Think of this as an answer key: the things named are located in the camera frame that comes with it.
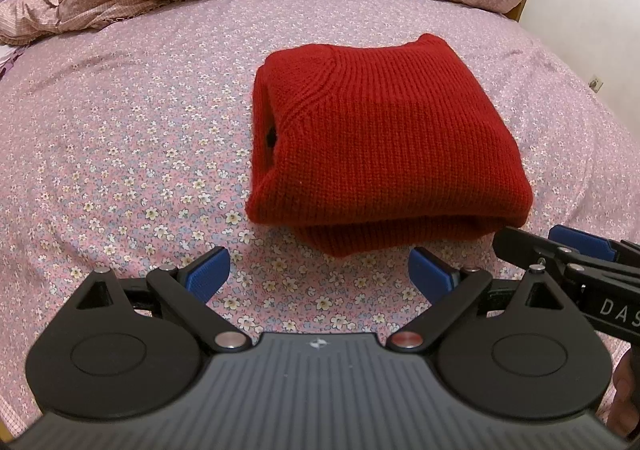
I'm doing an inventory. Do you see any lavender cloth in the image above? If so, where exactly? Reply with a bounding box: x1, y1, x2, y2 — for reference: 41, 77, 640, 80
0, 46, 22, 78

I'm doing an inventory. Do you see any person's right hand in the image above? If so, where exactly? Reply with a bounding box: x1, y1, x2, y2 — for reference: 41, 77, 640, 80
611, 351, 640, 439

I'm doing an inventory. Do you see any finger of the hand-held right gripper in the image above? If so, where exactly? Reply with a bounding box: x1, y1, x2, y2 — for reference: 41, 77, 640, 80
492, 226, 586, 277
548, 224, 640, 263

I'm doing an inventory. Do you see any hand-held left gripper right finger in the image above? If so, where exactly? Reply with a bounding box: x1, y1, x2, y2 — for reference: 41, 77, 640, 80
386, 246, 569, 354

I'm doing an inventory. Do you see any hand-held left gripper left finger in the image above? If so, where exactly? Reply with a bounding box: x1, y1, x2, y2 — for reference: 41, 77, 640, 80
74, 246, 252, 355

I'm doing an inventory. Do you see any red knit cardigan sweater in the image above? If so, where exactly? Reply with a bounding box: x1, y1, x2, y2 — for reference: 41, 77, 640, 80
246, 33, 534, 259

